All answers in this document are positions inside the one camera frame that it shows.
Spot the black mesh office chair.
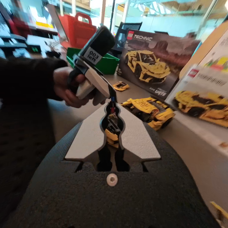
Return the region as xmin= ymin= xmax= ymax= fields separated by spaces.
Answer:
xmin=114 ymin=21 xmax=143 ymax=52

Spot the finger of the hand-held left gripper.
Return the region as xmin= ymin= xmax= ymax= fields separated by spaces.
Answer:
xmin=93 ymin=91 xmax=107 ymax=106
xmin=85 ymin=68 xmax=118 ymax=103

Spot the green plastic bin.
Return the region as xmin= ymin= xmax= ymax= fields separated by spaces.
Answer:
xmin=66 ymin=47 xmax=120 ymax=75

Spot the black device green display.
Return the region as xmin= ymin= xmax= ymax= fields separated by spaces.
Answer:
xmin=27 ymin=44 xmax=43 ymax=54

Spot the yellow car roof assembly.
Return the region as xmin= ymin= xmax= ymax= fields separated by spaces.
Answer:
xmin=113 ymin=81 xmax=130 ymax=91

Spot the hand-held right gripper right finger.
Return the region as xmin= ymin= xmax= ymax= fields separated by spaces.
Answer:
xmin=115 ymin=103 xmax=161 ymax=172

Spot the wooden display board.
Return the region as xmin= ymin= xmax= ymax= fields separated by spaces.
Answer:
xmin=179 ymin=21 xmax=228 ymax=79

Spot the yellow toy brick car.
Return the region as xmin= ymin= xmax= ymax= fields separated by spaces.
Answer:
xmin=104 ymin=97 xmax=176 ymax=148

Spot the person's left hand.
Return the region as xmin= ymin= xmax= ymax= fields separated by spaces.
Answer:
xmin=53 ymin=66 xmax=95 ymax=109

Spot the pile of small bricks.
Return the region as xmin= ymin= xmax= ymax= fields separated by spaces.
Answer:
xmin=210 ymin=201 xmax=228 ymax=227

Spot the printed task instruction sheet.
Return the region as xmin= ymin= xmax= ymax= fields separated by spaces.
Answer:
xmin=199 ymin=34 xmax=228 ymax=71

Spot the red paper bag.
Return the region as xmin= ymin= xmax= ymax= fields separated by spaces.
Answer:
xmin=58 ymin=12 xmax=97 ymax=49

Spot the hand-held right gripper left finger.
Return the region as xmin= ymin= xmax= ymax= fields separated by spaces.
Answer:
xmin=65 ymin=103 xmax=112 ymax=172

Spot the white car instruction manual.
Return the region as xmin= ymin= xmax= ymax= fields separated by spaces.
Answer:
xmin=165 ymin=65 xmax=228 ymax=128

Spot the toy car packaging box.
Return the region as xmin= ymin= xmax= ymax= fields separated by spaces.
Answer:
xmin=117 ymin=29 xmax=201 ymax=99

